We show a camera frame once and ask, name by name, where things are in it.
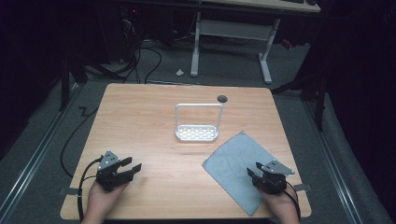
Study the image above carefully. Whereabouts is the person's right hand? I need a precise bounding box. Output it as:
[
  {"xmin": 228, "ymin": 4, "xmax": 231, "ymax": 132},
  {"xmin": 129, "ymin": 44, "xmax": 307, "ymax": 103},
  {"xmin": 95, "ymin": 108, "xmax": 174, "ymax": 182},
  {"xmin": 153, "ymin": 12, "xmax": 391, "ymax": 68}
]
[{"xmin": 258, "ymin": 185, "xmax": 302, "ymax": 224}]

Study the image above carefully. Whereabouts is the white rack with frame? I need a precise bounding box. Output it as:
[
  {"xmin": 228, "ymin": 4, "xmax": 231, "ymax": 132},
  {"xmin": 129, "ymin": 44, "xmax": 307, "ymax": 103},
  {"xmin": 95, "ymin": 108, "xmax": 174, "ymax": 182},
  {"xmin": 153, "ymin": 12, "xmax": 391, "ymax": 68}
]
[{"xmin": 174, "ymin": 103, "xmax": 224, "ymax": 143}]

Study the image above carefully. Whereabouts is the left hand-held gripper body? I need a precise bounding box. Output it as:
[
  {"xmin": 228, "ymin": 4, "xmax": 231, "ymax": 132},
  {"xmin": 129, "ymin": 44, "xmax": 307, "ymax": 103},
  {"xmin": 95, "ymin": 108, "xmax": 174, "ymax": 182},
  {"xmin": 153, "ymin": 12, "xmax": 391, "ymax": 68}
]
[{"xmin": 95, "ymin": 150, "xmax": 134, "ymax": 192}]

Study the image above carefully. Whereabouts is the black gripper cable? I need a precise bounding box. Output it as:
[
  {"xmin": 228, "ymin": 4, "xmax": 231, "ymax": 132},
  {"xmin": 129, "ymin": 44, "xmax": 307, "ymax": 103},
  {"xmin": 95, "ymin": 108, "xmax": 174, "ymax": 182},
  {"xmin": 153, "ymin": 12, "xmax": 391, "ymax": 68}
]
[
  {"xmin": 77, "ymin": 157, "xmax": 105, "ymax": 222},
  {"xmin": 279, "ymin": 181, "xmax": 303, "ymax": 222}
]

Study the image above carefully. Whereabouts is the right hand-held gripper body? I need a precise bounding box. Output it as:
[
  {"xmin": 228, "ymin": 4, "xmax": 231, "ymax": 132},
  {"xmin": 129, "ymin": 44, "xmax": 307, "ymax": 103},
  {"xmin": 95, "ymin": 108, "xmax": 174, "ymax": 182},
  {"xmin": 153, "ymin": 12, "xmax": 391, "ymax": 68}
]
[{"xmin": 251, "ymin": 159, "xmax": 296, "ymax": 196}]

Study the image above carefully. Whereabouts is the person's left hand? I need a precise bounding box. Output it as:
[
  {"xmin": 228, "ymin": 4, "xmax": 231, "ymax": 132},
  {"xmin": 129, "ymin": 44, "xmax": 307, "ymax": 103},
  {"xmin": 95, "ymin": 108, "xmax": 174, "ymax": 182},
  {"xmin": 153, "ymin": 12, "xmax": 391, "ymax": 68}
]
[{"xmin": 81, "ymin": 181, "xmax": 130, "ymax": 224}]

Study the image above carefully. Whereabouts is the bundle of black cables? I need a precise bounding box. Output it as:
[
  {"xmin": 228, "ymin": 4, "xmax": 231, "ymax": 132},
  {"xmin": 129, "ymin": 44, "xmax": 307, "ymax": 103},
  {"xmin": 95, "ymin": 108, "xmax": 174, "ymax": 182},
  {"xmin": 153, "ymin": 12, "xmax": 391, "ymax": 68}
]
[{"xmin": 120, "ymin": 18, "xmax": 163, "ymax": 85}]

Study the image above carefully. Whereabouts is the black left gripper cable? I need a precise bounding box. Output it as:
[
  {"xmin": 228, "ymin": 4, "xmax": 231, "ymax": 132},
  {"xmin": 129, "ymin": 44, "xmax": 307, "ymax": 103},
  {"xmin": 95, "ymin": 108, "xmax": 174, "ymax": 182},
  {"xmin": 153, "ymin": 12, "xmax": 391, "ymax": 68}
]
[{"xmin": 77, "ymin": 157, "xmax": 105, "ymax": 222}]

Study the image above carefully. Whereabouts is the white-legged desk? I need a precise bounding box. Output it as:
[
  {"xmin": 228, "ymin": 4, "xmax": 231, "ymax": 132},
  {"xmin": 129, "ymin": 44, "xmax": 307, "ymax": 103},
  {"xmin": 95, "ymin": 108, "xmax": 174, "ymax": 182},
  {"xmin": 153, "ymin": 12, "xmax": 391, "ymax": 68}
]
[{"xmin": 190, "ymin": 0, "xmax": 321, "ymax": 85}]

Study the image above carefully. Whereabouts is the black floor cable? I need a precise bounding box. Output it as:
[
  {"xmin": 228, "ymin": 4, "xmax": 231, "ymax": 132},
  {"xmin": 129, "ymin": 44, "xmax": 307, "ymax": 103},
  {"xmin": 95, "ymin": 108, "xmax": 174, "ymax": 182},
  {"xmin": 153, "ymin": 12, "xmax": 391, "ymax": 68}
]
[{"xmin": 60, "ymin": 106, "xmax": 99, "ymax": 179}]

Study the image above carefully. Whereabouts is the grey cloth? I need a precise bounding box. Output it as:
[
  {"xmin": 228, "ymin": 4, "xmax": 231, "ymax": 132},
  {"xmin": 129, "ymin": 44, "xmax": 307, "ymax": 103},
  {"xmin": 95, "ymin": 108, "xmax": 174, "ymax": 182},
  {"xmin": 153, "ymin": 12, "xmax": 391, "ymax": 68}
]
[{"xmin": 202, "ymin": 131, "xmax": 295, "ymax": 217}]

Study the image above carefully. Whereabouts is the metal floor rail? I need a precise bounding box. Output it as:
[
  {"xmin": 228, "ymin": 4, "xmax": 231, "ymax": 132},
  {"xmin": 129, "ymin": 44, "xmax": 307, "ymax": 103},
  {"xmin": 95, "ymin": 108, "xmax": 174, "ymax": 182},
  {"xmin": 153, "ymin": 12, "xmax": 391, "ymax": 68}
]
[
  {"xmin": 0, "ymin": 83, "xmax": 82, "ymax": 220},
  {"xmin": 303, "ymin": 101, "xmax": 364, "ymax": 224}
]

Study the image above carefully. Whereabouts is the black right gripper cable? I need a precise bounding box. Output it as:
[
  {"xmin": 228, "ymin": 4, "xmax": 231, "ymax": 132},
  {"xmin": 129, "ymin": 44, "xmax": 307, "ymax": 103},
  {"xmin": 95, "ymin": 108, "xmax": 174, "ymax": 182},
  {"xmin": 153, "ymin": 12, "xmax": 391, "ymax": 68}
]
[{"xmin": 279, "ymin": 181, "xmax": 303, "ymax": 222}]

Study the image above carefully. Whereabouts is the black stand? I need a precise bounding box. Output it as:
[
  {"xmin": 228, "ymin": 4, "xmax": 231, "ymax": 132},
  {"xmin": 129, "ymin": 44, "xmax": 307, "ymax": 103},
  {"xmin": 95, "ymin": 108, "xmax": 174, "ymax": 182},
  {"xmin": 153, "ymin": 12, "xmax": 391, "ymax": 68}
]
[
  {"xmin": 271, "ymin": 70, "xmax": 329, "ymax": 133},
  {"xmin": 58, "ymin": 51, "xmax": 90, "ymax": 112}
]

